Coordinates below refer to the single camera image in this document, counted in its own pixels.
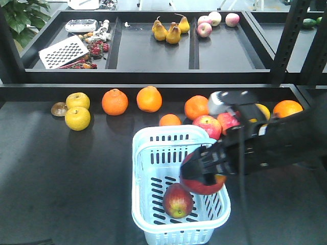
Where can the white perforated plastic lid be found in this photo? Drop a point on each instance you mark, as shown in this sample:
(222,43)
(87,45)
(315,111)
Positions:
(63,52)

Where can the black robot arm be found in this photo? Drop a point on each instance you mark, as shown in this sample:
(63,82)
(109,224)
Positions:
(294,139)

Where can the brown mushroom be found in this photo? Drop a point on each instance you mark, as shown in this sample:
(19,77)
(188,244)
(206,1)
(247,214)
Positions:
(59,109)

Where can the black wooden produce stand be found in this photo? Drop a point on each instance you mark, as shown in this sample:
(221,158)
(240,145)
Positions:
(74,187)

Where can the yellow orange citrus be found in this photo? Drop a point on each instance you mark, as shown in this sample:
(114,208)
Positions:
(259,113)

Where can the red cherry tomato cluster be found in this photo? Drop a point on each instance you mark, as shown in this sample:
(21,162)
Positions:
(98,49)

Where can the light blue plastic basket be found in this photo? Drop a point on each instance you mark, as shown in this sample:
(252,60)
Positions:
(157,155)

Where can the white electronic scale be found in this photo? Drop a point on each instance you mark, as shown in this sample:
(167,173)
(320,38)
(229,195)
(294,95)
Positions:
(81,25)

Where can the pink apple right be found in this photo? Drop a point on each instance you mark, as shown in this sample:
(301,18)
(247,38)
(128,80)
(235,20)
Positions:
(232,19)

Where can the brown yellow pear front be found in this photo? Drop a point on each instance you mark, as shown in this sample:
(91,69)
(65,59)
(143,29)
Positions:
(173,35)

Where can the large orange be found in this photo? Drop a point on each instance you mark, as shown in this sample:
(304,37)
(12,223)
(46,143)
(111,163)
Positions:
(286,108)

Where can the yellow apple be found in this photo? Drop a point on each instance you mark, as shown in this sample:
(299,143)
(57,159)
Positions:
(77,118)
(78,99)

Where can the brown yellow pear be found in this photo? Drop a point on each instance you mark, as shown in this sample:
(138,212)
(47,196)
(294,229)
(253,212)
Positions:
(183,24)
(173,35)
(158,30)

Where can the brown yellow pear left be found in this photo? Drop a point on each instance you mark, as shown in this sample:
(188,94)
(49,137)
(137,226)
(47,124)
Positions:
(158,30)

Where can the bumpy orange tangelo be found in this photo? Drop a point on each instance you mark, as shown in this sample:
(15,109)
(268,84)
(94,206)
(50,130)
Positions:
(114,102)

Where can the small orange behind basket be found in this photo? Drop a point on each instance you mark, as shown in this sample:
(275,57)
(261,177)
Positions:
(170,120)

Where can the pink red striped apple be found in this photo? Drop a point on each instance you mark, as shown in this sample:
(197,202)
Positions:
(211,125)

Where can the pink apple front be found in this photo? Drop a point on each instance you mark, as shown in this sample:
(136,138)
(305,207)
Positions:
(204,30)

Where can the yellow apple rear left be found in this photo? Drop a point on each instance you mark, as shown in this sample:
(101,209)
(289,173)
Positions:
(78,99)

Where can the brown yellow pear right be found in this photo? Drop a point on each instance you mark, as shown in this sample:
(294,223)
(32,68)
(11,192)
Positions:
(183,24)

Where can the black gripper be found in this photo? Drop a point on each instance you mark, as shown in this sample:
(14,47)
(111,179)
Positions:
(227,155)

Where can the orange centre back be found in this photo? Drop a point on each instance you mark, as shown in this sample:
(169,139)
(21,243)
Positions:
(149,99)

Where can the green potted plant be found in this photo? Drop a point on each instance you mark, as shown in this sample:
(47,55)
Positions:
(20,15)

